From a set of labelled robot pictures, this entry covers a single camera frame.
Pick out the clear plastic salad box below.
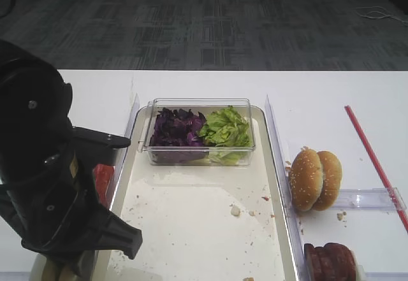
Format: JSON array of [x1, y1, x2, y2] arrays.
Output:
[[138, 98, 256, 166]]

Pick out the bun bottom half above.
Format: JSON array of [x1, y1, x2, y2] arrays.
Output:
[[41, 257, 82, 281]]

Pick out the right red guide rail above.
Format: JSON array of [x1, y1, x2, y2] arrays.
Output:
[[344, 105, 407, 230]]

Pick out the sesame bun top rear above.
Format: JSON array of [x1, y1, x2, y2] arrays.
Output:
[[312, 151, 342, 211]]

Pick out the sesame bun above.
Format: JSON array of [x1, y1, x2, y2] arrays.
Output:
[[289, 149, 323, 212], [312, 151, 342, 211]]

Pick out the white patty pusher block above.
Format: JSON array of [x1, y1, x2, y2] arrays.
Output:
[[353, 255, 367, 281]]

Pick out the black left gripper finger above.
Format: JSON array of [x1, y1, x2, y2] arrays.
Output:
[[95, 207, 143, 260], [72, 127, 131, 149]]

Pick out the shredded green lettuce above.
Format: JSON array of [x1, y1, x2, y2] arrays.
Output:
[[198, 106, 253, 166]]

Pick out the white cable on floor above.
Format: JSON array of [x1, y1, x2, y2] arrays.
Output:
[[354, 6, 408, 27]]

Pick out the red tomato slices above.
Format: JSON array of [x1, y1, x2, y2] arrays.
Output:
[[94, 164, 115, 208]]

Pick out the stack of meat patties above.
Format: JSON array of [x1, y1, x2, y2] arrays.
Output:
[[303, 242, 358, 281]]

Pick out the shredded purple cabbage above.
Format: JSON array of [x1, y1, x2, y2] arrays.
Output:
[[149, 108, 207, 164]]

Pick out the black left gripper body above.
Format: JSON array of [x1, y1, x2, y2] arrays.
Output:
[[21, 133, 115, 277]]

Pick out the white bun bottom pusher block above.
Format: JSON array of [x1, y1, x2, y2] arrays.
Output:
[[29, 254, 55, 281]]

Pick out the clear patty feeder track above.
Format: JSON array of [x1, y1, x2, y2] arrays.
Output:
[[361, 272, 408, 281]]

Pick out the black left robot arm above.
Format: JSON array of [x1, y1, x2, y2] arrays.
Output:
[[1, 41, 143, 265]]

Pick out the sesame bun top front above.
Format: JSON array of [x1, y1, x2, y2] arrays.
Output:
[[289, 149, 323, 212]]

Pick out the white rectangular metal tray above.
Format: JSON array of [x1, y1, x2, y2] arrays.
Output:
[[93, 107, 298, 280]]

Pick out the clear sesame bun feeder track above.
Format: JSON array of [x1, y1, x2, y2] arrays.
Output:
[[331, 187, 407, 212]]

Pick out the clear right tray divider rail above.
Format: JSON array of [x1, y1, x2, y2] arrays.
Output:
[[265, 97, 310, 280]]

